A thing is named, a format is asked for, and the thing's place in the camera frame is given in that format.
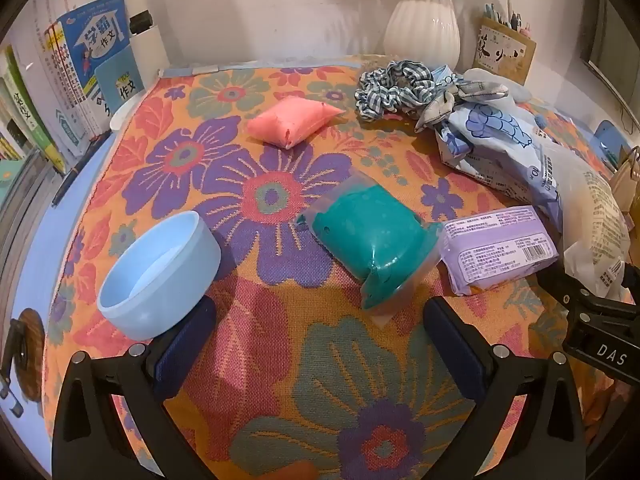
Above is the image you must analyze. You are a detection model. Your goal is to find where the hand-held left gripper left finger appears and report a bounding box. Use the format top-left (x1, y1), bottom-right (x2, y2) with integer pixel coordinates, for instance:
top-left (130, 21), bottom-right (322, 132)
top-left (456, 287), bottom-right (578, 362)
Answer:
top-left (51, 296), bottom-right (221, 480)

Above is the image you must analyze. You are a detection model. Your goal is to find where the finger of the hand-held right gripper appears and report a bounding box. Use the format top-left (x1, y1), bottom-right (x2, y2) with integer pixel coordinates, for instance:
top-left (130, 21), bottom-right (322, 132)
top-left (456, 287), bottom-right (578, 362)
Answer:
top-left (542, 259), bottom-right (640, 318)

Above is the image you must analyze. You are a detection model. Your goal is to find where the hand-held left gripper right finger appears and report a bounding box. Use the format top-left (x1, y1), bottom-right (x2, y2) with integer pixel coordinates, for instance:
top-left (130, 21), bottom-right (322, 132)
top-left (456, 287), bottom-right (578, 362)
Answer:
top-left (422, 296), bottom-right (587, 480)

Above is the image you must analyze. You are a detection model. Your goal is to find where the blue checkered fabric scrunchie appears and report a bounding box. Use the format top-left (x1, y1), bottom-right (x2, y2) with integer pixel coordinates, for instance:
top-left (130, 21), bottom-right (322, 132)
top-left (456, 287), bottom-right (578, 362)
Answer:
top-left (354, 60), bottom-right (435, 121)

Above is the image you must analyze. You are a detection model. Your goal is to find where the purple wet wipes packet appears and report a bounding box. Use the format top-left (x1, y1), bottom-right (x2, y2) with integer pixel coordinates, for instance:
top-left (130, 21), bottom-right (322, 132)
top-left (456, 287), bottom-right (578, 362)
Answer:
top-left (440, 205), bottom-right (560, 296)

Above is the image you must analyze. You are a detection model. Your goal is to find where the clear printed plastic bag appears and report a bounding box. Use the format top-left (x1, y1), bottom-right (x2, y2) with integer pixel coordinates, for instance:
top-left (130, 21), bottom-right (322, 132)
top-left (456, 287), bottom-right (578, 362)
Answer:
top-left (540, 130), bottom-right (633, 306)

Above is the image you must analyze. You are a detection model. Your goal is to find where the light blue round bowl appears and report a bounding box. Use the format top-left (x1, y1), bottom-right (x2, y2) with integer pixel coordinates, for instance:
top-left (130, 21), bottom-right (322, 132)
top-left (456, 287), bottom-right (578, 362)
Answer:
top-left (96, 211), bottom-right (222, 341)

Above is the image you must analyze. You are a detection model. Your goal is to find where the beige paper bag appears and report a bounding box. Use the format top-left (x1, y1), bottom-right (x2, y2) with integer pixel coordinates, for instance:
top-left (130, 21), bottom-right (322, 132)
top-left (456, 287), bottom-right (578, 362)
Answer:
top-left (610, 147), bottom-right (640, 216)

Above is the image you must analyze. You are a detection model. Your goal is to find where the floral woven cloth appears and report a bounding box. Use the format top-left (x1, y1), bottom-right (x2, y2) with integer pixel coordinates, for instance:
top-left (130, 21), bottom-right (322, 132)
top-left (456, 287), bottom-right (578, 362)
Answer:
top-left (42, 55), bottom-right (626, 480)

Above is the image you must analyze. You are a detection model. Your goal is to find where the teal clay packet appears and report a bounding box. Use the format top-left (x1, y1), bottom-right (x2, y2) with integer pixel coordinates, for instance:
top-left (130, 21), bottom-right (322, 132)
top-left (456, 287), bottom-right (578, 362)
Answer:
top-left (295, 170), bottom-right (446, 313)

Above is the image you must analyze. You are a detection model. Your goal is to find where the blue plastic chair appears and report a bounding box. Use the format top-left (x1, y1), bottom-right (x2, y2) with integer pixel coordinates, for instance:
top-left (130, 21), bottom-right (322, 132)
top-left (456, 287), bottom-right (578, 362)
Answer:
top-left (595, 120), bottom-right (633, 166)

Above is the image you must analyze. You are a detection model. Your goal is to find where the brown round coaster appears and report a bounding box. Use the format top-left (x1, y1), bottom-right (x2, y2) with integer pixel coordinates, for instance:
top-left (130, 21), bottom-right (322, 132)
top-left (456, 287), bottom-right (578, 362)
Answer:
top-left (10, 310), bottom-right (48, 401)

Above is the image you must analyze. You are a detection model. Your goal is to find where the blue printed plastic package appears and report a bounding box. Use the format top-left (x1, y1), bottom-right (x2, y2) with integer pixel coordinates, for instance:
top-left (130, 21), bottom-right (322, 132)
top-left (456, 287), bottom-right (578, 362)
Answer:
top-left (435, 100), bottom-right (566, 221)

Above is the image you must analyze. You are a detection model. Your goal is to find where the black pen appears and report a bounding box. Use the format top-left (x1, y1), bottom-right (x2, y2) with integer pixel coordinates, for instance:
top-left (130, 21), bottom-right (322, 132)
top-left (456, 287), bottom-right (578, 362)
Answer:
top-left (51, 130), bottom-right (113, 207)

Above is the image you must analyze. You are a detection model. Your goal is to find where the blue plaid fabric bow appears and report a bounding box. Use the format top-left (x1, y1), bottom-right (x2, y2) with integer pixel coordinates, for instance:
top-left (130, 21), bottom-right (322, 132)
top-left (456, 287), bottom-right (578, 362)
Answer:
top-left (415, 65), bottom-right (511, 133)

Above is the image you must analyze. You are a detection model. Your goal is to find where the white round lamp base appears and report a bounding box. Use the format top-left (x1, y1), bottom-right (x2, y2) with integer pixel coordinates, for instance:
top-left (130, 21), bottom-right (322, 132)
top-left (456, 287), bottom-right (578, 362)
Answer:
top-left (110, 95), bottom-right (146, 133)

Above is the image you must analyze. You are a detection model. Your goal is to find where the tan square pen holder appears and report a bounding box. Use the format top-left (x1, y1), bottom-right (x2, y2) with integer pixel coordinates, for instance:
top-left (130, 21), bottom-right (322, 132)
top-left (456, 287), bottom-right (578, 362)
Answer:
top-left (472, 16), bottom-right (537, 86)

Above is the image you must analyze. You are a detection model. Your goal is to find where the pink clay packet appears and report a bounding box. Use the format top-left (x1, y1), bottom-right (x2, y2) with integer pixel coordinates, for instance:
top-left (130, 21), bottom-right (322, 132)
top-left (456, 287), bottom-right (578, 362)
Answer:
top-left (245, 97), bottom-right (346, 150)

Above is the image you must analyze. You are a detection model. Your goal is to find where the teal thin booklet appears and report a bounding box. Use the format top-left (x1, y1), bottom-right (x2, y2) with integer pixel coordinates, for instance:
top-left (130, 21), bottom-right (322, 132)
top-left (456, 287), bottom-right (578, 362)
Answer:
top-left (95, 55), bottom-right (146, 116)

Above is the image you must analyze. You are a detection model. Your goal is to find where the bundle of pens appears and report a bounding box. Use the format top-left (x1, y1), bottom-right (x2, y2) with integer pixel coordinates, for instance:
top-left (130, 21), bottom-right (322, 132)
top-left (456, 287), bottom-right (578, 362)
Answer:
top-left (484, 0), bottom-right (533, 38)

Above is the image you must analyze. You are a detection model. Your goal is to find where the row of upright books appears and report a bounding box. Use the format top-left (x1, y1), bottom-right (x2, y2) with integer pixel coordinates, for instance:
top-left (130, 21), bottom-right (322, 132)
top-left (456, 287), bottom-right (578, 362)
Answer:
top-left (0, 0), bottom-right (111, 173)

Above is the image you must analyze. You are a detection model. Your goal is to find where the white ribbed ceramic vase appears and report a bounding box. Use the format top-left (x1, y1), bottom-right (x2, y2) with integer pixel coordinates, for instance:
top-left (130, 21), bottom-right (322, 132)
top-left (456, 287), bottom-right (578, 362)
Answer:
top-left (384, 0), bottom-right (461, 68)

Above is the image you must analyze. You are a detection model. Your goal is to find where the blue cover workbook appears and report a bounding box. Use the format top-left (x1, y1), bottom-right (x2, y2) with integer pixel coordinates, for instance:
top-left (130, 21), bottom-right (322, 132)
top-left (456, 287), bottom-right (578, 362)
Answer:
top-left (55, 0), bottom-right (140, 113)

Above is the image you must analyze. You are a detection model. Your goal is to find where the white upright post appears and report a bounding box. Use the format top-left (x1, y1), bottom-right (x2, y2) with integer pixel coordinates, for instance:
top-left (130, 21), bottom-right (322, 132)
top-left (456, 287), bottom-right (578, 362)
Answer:
top-left (122, 0), bottom-right (167, 73)

